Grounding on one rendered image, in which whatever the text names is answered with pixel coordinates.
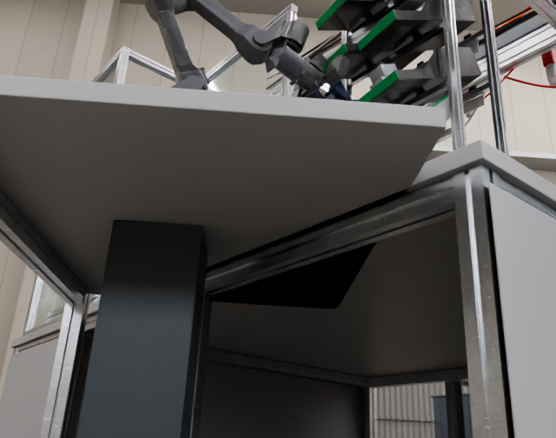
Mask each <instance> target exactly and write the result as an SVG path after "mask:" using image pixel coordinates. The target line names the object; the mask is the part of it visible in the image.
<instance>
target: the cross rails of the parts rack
mask: <svg viewBox="0 0 556 438"><path fill-rule="evenodd" d="M406 1H407V0H394V1H392V2H391V3H390V4H389V5H387V6H386V7H384V8H383V9H381V10H380V11H378V12H377V13H375V14H374V15H372V16H371V17H370V18H369V19H367V20H366V21H364V22H363V23H361V24H360V25H358V26H357V27H355V28H354V29H353V30H351V31H349V32H348V34H347V37H348V38H350V39H352V38H353V37H355V36H357V35H358V34H360V33H361V32H362V31H363V30H365V29H366V28H368V27H369V26H371V25H372V24H374V23H376V22H377V21H378V20H380V19H381V18H383V17H384V16H385V15H387V14H388V13H390V12H391V11H392V10H394V9H396V8H397V7H399V6H400V5H402V4H403V3H405V2H406ZM443 31H444V30H443V22H442V23H440V24H439V25H437V26H435V27H434V28H432V29H431V30H429V31H428V32H426V33H424V34H423V35H421V36H419V37H417V38H416V39H414V40H413V41H412V42H410V43H408V44H406V45H405V46H403V47H402V48H400V49H398V50H396V51H395V52H394V53H392V54H391V55H389V56H387V57H385V58H384V59H382V60H380V61H379V62H378V63H380V62H385V63H386V64H390V63H392V62H394V61H395V60H397V59H399V58H400V57H402V56H404V55H406V54H407V53H408V52H410V51H412V50H414V49H416V48H417V47H419V46H420V45H422V44H423V43H425V42H427V41H428V40H430V39H432V38H433V37H436V36H437V35H439V34H440V33H441V32H443ZM483 37H484V36H483V30H480V31H478V32H477V33H475V34H473V35H471V36H470V37H468V38H467V39H465V40H463V41H461V42H460V43H458V47H467V46H469V45H471V44H473V43H475V42H477V41H479V40H480V39H481V38H483ZM427 62H428V61H426V62H424V63H423V64H421V65H420V66H418V67H416V68H414V69H424V67H425V65H426V64H427ZM374 66H375V64H374V65H373V66H371V67H369V68H368V69H366V70H364V71H362V72H361V73H360V74H358V75H357V76H355V77H353V78H351V79H350V80H348V81H347V86H349V87H353V86H354V85H356V84H357V83H359V82H361V81H362V80H364V79H366V78H367V77H369V74H370V73H371V72H372V71H373V70H374V69H373V67H374ZM446 90H448V84H447V80H446V81H445V82H443V83H440V84H438V85H437V86H435V87H433V88H431V89H430V90H427V91H425V92H423V93H422V94H420V95H418V96H416V97H414V98H412V99H410V100H408V101H407V102H405V103H403V104H401V105H413V106H417V105H419V104H421V103H424V102H425V101H426V100H428V99H430V98H432V97H434V96H437V95H439V94H440V93H442V92H444V91H446ZM488 91H489V83H485V84H483V85H481V86H480V87H478V88H476V89H474V90H471V91H469V92H467V93H466V94H464V95H462V99H463V103H465V102H467V101H469V100H471V99H473V98H475V97H477V96H480V95H482V94H484V93H486V92H488Z"/></svg>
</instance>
